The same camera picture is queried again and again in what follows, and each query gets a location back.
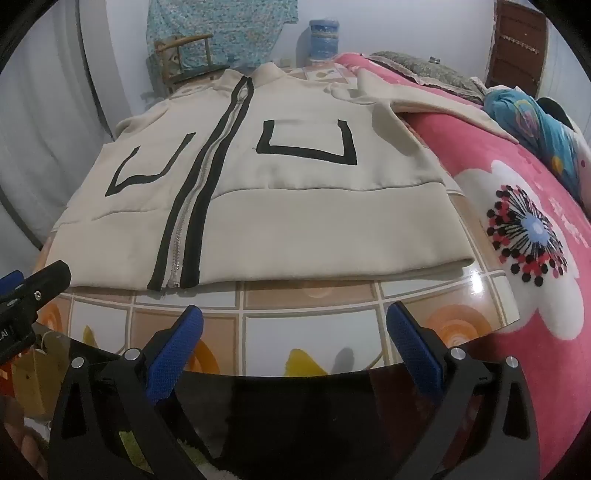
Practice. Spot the blue water bottle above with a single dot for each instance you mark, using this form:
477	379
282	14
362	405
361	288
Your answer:
324	41

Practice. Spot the blue patterned wall cloth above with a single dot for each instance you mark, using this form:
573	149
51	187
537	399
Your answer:
231	27

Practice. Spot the blue patterned garment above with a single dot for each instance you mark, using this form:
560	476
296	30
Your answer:
531	120

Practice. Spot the brown wooden door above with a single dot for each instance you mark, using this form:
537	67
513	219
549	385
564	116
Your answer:
517	69

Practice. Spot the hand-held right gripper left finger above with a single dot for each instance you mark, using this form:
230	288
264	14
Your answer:
180	353

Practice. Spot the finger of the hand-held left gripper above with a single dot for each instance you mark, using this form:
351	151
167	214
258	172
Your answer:
46	279

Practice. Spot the metal door hook rack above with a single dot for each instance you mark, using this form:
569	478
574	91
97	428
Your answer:
519	42

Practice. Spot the pink flower blanket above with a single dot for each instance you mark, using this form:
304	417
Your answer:
461	147

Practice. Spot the grey patterned pillow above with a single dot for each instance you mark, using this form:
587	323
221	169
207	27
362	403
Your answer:
438	74

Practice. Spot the checked plastic bed mat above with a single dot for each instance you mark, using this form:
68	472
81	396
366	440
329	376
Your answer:
300	327

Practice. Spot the wooden chair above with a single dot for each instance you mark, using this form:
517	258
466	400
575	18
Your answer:
168	60

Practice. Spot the cream zip jacket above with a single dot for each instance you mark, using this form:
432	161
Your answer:
323	217

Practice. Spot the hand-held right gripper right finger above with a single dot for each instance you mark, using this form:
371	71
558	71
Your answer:
415	355

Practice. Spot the white curtain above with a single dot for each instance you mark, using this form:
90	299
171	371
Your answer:
46	138

